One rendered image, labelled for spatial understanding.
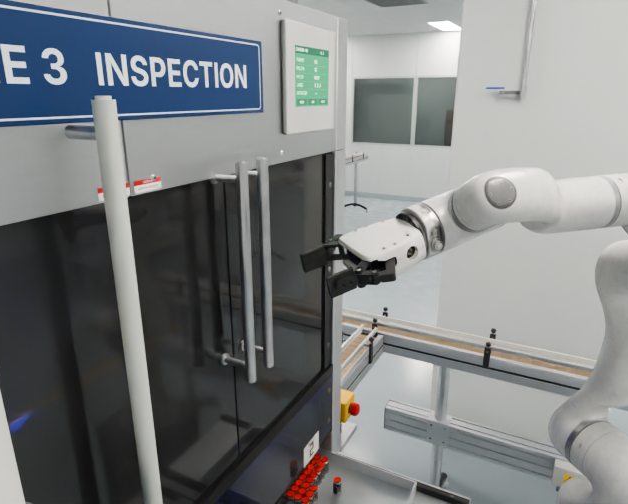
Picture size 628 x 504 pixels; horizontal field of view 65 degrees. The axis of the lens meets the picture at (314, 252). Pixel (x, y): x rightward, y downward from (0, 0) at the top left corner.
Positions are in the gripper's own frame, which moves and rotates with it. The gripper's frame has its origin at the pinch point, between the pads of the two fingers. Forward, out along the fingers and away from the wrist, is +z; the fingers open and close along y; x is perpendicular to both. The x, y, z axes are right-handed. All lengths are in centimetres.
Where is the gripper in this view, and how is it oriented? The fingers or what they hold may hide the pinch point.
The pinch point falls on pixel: (320, 272)
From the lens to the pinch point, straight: 70.5
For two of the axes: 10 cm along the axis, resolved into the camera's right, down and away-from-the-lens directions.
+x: -2.1, -8.7, -4.4
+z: -8.9, 3.5, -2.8
